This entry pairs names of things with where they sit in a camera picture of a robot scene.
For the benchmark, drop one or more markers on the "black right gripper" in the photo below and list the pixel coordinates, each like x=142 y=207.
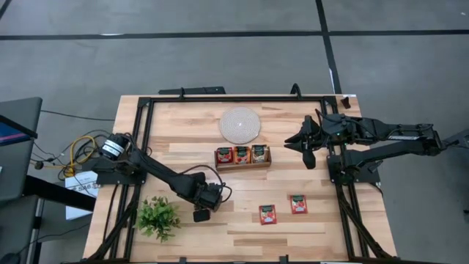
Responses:
x=315 y=135

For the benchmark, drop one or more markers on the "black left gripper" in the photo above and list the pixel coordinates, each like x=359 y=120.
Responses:
x=209 y=196

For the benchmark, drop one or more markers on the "beige vanilla tea bag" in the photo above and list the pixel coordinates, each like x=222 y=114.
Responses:
x=259 y=154

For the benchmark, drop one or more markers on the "red strawberry tea bag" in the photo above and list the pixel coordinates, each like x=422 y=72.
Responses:
x=298 y=204
x=267 y=215
x=225 y=155

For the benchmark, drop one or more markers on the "group of red snack packets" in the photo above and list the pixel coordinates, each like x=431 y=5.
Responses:
x=242 y=155

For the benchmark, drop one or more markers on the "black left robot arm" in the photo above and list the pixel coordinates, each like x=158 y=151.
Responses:
x=161 y=172

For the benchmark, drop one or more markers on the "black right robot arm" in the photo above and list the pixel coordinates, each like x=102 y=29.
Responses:
x=384 y=132

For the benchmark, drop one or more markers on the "wooden three-slot organizer box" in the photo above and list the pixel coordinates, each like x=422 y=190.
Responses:
x=242 y=167

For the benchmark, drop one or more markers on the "green artificial plant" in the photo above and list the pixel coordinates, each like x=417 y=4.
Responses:
x=158 y=218

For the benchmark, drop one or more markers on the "round woven white mat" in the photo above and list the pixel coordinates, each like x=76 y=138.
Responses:
x=240 y=125

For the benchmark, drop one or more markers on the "black table edge clamp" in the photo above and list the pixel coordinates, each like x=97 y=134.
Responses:
x=182 y=260
x=284 y=260

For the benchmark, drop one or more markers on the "black power strip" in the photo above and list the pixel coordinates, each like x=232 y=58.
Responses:
x=198 y=90

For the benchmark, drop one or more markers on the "white printed paper sheet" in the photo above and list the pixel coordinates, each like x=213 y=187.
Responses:
x=78 y=187

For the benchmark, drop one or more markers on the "black metal beam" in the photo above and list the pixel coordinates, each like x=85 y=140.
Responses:
x=58 y=192

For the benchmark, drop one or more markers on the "grey metal stand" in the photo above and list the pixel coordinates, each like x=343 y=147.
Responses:
x=458 y=139

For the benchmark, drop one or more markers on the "grey desk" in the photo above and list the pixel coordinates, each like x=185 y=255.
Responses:
x=18 y=165

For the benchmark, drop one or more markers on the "black-framed blue screen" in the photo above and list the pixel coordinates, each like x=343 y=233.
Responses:
x=12 y=133

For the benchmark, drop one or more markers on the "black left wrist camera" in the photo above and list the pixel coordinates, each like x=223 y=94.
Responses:
x=201 y=215

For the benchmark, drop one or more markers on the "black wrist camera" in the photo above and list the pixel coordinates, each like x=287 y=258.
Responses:
x=201 y=215
x=309 y=161

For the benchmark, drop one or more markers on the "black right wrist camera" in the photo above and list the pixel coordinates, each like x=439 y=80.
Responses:
x=309 y=161

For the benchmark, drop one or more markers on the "black frame clamp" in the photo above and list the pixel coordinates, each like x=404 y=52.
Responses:
x=295 y=90

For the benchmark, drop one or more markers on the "black corner bracket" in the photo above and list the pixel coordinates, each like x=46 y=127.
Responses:
x=345 y=103

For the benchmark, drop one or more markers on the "black aluminium table frame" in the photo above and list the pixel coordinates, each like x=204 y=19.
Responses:
x=238 y=99

